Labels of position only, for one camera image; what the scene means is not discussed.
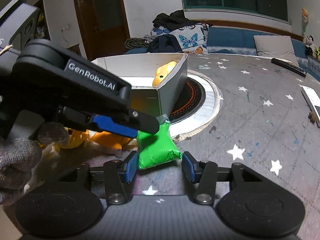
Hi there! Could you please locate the beige cushion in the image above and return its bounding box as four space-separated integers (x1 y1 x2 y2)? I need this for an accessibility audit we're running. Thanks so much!
253 35 299 66

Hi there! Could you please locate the black remote control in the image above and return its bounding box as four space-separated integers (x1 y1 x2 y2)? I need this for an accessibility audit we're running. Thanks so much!
271 58 306 77

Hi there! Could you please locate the blue sofa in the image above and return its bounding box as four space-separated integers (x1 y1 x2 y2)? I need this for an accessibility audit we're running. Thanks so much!
125 27 308 62

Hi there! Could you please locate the grey cardboard box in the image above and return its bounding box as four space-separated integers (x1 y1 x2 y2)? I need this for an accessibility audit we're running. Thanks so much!
92 53 188 117

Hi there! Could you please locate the patterned dark cloth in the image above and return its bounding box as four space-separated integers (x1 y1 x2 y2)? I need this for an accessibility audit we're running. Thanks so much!
124 37 150 50

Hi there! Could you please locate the panda plush toy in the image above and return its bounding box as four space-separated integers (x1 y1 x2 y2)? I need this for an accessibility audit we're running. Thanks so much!
305 35 317 58

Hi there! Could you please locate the yellow plush duck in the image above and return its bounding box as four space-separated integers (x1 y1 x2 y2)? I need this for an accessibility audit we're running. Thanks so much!
52 127 89 152

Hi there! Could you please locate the dark wooden shelf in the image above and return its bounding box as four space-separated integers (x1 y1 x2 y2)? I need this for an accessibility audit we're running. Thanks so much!
34 0 50 40

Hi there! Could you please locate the round induction cooktop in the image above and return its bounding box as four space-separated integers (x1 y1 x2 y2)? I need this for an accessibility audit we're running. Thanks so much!
166 73 225 138

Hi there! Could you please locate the dark wooden door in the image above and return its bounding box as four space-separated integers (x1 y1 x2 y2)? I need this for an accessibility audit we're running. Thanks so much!
74 0 130 60

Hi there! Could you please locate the black clothes pile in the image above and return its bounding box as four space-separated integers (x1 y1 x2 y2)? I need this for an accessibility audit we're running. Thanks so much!
152 10 196 31

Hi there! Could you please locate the butterfly print pillow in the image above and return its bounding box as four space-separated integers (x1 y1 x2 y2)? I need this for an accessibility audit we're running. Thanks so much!
151 23 210 54

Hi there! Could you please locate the grey knit gloved hand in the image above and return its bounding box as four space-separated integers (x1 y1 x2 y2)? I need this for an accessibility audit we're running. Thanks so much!
0 122 69 206

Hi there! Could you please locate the large yellow rubber duck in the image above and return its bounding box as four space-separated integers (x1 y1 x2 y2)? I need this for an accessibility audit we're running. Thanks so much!
152 61 177 87

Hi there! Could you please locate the orange snack packet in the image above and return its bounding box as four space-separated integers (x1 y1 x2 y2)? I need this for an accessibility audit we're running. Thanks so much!
87 130 133 158

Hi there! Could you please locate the green plastic snack bag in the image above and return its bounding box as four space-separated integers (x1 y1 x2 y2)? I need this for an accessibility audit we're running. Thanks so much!
137 120 182 170

